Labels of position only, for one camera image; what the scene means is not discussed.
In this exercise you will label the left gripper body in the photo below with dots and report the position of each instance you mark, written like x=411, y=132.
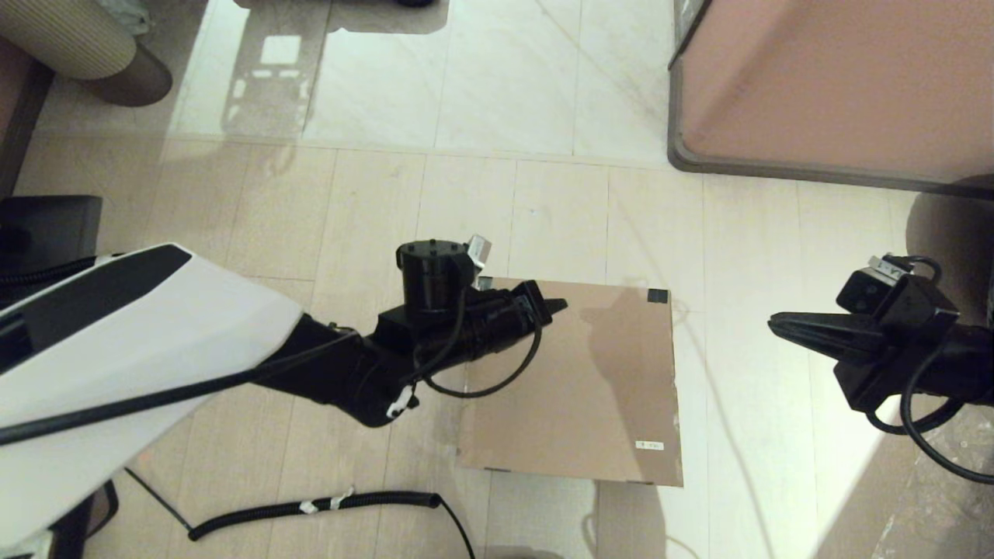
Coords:
x=505, y=322

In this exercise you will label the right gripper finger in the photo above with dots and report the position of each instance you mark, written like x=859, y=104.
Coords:
x=823, y=345
x=815, y=323

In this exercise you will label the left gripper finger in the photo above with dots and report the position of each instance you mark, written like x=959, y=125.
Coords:
x=550, y=311
x=554, y=302

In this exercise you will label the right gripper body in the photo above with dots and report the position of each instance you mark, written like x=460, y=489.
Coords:
x=893, y=357

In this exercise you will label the brown cardboard shoe box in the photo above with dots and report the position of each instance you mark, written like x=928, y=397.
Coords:
x=590, y=388

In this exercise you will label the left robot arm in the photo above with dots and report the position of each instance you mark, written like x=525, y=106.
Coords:
x=155, y=334

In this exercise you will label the clear plastic bag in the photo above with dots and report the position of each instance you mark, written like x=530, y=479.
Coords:
x=955, y=520
x=116, y=9

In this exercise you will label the pink upholstered furniture grey trim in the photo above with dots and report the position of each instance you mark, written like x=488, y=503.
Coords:
x=839, y=78

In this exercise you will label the brown rounded seat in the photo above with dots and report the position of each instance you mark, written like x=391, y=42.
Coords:
x=97, y=512

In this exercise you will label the ribbed beige pouf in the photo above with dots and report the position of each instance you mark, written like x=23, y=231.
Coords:
x=62, y=39

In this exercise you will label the dark brown furniture edge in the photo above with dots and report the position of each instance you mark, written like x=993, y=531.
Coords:
x=15, y=101

